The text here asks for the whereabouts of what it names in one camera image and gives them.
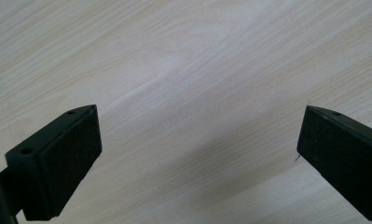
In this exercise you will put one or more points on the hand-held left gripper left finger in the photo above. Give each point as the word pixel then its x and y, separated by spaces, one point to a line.
pixel 56 161

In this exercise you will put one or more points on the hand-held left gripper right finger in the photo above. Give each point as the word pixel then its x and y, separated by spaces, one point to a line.
pixel 345 161

